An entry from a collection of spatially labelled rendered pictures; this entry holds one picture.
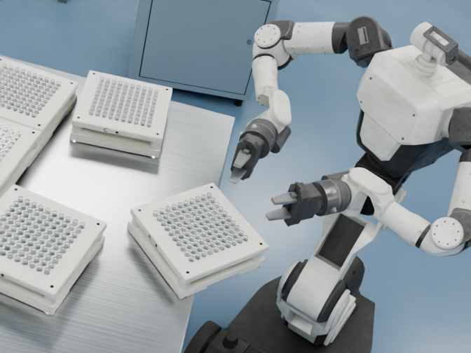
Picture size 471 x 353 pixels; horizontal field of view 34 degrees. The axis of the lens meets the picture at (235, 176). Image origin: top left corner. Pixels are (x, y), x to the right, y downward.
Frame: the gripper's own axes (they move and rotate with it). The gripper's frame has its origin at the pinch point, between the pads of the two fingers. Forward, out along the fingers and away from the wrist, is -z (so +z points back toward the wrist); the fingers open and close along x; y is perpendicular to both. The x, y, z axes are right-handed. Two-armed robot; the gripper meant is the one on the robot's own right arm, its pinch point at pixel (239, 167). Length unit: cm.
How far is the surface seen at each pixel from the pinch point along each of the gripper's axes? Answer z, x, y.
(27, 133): -15, 6, 52
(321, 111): 190, 101, 4
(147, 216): -23.6, 5.7, 13.1
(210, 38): 153, 63, 61
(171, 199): -15.0, 5.7, 10.9
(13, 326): -61, 13, 24
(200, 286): -31.7, 10.7, -5.7
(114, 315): -48, 13, 8
